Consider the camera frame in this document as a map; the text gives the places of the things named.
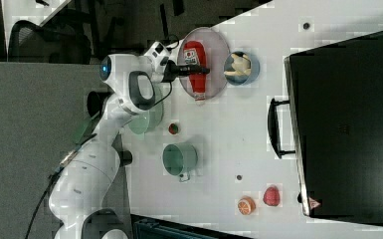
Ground silver toaster oven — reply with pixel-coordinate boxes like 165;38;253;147
284;31;383;226

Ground orange slice toy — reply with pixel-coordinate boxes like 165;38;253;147
237;196;256;215

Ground purple round plate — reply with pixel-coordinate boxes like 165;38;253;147
177;28;229;105

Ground black office chair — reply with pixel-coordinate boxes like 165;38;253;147
7;8;92;65

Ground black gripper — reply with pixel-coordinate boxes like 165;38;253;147
162;60;210;83

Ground red ketchup bottle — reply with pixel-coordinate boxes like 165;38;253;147
183;41;206;102

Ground small red tomato toy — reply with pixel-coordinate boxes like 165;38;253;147
168;123;179;134

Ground green perforated colander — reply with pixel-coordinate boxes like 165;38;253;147
128;103;164;134

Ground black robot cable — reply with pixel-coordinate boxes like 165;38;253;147
23;132;97;239

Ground small black cup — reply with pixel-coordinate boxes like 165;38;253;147
119;150;133;166

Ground green slotted spatula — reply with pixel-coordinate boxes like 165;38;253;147
74;113;99;144

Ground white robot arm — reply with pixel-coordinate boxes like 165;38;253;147
49;42;210;239

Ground red strawberry toy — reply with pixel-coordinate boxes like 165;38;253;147
263;186;281;206

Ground peeled banana toy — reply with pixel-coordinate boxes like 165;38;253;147
224;53;251;77

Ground blue bowl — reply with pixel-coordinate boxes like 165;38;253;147
224;51;260;86

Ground green mug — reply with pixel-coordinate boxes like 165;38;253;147
162;142;198;182

